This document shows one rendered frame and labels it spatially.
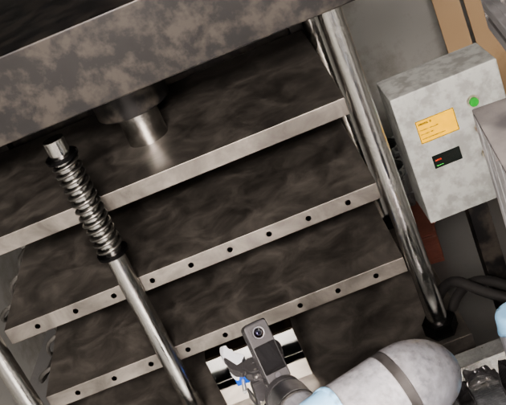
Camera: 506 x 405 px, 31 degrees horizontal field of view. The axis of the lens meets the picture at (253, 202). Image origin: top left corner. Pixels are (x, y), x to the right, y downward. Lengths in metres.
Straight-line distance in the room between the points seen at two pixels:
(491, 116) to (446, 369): 0.43
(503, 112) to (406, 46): 4.07
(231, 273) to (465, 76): 0.94
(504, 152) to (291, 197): 1.75
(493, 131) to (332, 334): 2.01
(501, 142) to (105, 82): 1.45
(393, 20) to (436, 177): 2.43
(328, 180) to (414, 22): 2.47
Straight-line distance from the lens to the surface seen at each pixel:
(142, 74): 2.18
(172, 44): 2.16
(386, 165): 2.37
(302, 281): 2.65
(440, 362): 1.22
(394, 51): 4.98
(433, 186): 2.58
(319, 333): 2.87
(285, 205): 2.53
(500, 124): 0.89
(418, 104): 2.48
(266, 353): 1.62
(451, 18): 4.60
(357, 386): 1.19
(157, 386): 2.98
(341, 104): 2.39
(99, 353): 2.79
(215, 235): 2.53
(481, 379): 2.28
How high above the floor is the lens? 2.42
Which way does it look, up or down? 26 degrees down
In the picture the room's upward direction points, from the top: 24 degrees counter-clockwise
